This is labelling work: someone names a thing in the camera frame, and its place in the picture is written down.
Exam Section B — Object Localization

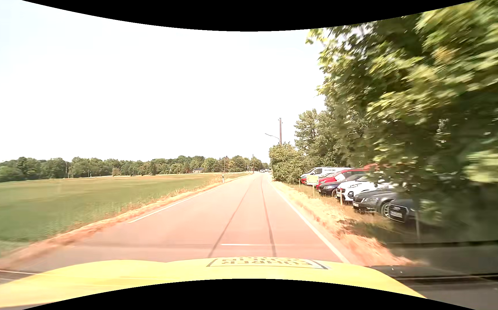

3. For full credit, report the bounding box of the car's own bonnet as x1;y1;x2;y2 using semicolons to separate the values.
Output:
0;257;426;310

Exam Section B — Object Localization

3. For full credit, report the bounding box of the distant wood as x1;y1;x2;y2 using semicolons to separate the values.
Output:
0;155;269;185

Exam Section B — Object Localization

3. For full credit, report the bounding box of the row of leafy trees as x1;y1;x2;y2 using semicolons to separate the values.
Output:
269;0;498;242

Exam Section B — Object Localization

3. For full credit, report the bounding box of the dry grass verge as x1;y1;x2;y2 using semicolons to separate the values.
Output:
0;173;252;271
266;173;426;267

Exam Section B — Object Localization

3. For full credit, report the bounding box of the wooden pole with lamp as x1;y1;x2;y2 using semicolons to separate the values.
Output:
264;117;283;146

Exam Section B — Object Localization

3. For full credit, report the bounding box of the green grass field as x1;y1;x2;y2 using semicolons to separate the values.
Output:
0;173;250;267

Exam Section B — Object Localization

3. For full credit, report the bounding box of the yellow sign on posts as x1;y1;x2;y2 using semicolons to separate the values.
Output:
306;174;320;197

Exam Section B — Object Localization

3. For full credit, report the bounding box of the grey asphalt road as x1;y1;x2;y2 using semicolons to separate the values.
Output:
0;172;361;276

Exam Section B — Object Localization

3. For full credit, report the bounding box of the row of parked cars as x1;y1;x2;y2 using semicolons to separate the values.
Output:
299;166;441;224

